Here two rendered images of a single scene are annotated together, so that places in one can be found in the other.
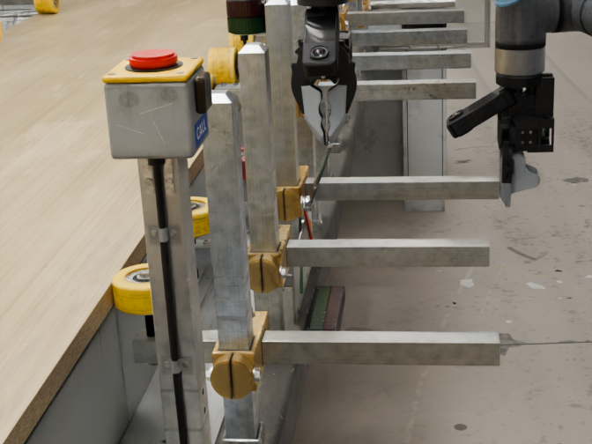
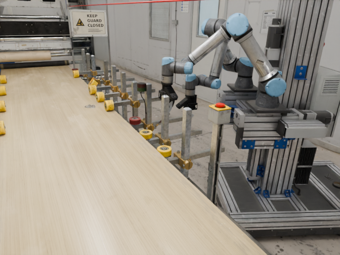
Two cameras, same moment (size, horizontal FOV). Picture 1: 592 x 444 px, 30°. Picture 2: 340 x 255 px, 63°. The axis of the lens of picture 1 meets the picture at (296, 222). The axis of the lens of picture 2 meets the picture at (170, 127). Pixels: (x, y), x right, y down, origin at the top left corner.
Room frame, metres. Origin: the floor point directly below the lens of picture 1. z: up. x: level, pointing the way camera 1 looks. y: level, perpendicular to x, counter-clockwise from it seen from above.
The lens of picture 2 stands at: (0.11, 0.96, 1.59)
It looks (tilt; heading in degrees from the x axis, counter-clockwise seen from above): 22 degrees down; 324
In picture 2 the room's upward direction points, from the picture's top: 1 degrees clockwise
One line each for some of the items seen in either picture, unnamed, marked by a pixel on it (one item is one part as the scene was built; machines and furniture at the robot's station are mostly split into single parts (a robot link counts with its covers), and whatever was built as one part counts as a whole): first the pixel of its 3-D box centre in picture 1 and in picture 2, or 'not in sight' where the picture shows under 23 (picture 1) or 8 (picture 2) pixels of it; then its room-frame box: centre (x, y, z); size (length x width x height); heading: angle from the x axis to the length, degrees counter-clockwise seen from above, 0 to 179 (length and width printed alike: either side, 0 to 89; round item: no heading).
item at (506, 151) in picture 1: (506, 154); not in sight; (1.63, -0.33, 0.91); 0.05 x 0.02 x 0.09; 172
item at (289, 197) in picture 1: (287, 192); (146, 125); (1.68, 0.01, 0.85); 0.13 x 0.06 x 0.05; 172
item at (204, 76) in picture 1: (203, 92); not in sight; (0.90, 0.07, 1.20); 0.03 x 0.01 x 0.03; 172
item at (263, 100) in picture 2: not in sight; (267, 97); (1.15, -0.60, 1.09); 0.15 x 0.15 x 0.10
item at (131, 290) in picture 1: (149, 315); (164, 157); (1.21, 0.18, 0.85); 0.08 x 0.08 x 0.11
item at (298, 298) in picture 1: (304, 260); (153, 139); (1.62, -0.01, 0.75); 0.26 x 0.01 x 0.10; 172
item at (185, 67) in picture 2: not in sight; (183, 67); (1.46, -0.14, 1.28); 0.11 x 0.11 x 0.08; 44
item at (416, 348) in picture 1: (314, 349); (194, 156); (1.19, -0.01, 0.81); 0.43 x 0.03 x 0.04; 82
